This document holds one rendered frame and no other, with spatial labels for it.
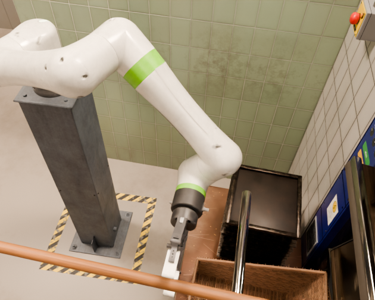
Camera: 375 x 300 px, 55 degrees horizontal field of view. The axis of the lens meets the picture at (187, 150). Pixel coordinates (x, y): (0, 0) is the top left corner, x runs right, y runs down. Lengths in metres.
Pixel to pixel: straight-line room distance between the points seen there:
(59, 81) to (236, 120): 1.42
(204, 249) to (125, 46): 1.02
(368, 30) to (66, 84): 0.99
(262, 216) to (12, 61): 0.99
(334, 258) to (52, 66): 1.06
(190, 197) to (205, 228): 0.71
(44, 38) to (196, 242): 1.04
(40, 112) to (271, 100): 1.19
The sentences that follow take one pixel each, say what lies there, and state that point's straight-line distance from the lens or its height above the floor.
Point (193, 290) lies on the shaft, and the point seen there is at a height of 1.21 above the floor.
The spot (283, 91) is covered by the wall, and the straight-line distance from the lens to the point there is 1.98.
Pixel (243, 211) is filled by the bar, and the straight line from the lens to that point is 1.09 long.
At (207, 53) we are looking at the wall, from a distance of 1.87.
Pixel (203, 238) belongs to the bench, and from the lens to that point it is 1.69.
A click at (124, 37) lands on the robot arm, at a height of 1.58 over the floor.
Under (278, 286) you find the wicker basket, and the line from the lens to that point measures 1.59.
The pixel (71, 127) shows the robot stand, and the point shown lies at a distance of 1.45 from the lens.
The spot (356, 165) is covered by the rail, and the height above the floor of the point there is 1.44.
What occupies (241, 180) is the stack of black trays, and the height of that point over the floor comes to 0.90.
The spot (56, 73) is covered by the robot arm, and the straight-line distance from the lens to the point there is 0.89.
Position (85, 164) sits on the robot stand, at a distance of 1.62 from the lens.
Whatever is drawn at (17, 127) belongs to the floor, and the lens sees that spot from 3.13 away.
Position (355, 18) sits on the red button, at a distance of 1.40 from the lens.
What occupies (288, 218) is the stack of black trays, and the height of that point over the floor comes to 0.90.
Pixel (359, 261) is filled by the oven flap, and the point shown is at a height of 1.41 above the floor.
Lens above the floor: 2.10
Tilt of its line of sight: 50 degrees down
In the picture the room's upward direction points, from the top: 3 degrees clockwise
